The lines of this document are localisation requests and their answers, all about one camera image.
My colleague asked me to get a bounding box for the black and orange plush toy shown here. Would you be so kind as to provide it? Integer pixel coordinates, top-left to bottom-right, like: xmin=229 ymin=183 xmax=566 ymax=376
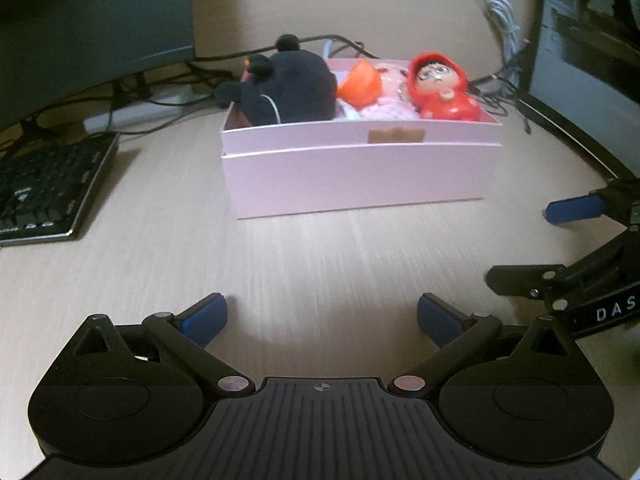
xmin=215 ymin=34 xmax=383 ymax=126

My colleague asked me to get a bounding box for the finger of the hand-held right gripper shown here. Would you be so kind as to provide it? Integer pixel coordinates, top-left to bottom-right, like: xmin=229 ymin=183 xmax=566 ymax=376
xmin=486 ymin=230 xmax=640 ymax=311
xmin=545 ymin=175 xmax=640 ymax=233

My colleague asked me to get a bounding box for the red hooded figurine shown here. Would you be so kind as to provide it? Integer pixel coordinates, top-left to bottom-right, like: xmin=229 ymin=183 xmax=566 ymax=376
xmin=407 ymin=51 xmax=486 ymax=122

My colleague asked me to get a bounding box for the pink cardboard box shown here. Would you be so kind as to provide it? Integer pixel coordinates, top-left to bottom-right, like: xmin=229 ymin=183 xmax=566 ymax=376
xmin=221 ymin=57 xmax=503 ymax=220

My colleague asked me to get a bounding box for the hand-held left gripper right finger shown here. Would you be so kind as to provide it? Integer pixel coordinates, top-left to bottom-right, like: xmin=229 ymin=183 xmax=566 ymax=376
xmin=392 ymin=292 xmax=586 ymax=396

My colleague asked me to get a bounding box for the white power strip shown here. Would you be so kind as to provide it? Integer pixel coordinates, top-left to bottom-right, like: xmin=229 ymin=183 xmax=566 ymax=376
xmin=82 ymin=91 xmax=213 ymax=133

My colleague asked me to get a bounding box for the computer case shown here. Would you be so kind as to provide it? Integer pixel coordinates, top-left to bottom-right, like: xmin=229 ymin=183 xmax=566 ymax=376
xmin=517 ymin=0 xmax=640 ymax=176

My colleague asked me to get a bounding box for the black keyboard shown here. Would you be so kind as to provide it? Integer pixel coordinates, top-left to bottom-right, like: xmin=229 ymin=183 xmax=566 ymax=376
xmin=0 ymin=132 xmax=121 ymax=247

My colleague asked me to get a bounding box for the black monitor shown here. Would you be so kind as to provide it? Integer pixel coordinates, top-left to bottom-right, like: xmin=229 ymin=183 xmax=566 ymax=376
xmin=0 ymin=0 xmax=196 ymax=133

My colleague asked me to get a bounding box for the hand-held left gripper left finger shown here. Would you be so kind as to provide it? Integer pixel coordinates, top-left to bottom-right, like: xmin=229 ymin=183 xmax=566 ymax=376
xmin=65 ymin=292 xmax=256 ymax=396

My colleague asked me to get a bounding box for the white cable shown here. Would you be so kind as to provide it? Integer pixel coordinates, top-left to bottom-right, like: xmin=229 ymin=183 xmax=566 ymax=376
xmin=482 ymin=0 xmax=523 ymax=61

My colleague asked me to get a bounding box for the pink plush doll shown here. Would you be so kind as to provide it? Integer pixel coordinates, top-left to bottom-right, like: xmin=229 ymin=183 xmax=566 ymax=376
xmin=335 ymin=60 xmax=421 ymax=122

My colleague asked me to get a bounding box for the black cable bundle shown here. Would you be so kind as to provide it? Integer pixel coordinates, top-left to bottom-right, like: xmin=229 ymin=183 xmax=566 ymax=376
xmin=20 ymin=34 xmax=381 ymax=136
xmin=470 ymin=40 xmax=533 ymax=136

